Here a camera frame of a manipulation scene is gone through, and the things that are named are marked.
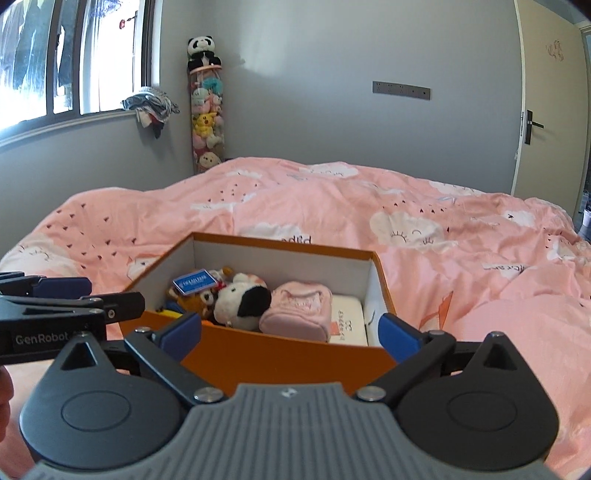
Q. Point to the white cow plush toy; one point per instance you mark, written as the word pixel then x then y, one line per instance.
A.
pixel 235 304

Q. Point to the window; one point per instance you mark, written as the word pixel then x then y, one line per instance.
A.
pixel 69 60

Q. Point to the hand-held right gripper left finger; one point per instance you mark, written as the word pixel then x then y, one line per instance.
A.
pixel 182 337

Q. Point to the grey wall socket strip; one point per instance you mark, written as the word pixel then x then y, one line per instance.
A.
pixel 400 90

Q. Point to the cream door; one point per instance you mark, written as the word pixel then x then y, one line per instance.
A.
pixel 554 115

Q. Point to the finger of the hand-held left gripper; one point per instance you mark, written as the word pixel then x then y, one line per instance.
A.
pixel 115 305
pixel 60 286

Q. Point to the long white box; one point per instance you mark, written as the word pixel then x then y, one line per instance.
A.
pixel 348 323

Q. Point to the blue card with white border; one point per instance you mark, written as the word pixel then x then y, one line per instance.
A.
pixel 195 281

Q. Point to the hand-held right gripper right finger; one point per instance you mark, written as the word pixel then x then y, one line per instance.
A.
pixel 397 339

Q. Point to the white pink striped plush toy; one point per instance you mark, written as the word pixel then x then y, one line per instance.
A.
pixel 194 302

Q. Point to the panda plush toy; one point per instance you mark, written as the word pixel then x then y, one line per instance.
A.
pixel 203 50

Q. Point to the bundle of clothes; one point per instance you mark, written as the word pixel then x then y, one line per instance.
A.
pixel 150 104

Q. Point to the pink fabric pouch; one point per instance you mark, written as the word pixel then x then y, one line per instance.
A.
pixel 295 309

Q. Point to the orange cardboard box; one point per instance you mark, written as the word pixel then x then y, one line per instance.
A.
pixel 277 362

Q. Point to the pink printed blanket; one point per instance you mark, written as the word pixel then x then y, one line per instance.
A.
pixel 323 207

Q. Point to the clear tube of plush toys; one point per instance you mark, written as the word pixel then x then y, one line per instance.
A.
pixel 207 120

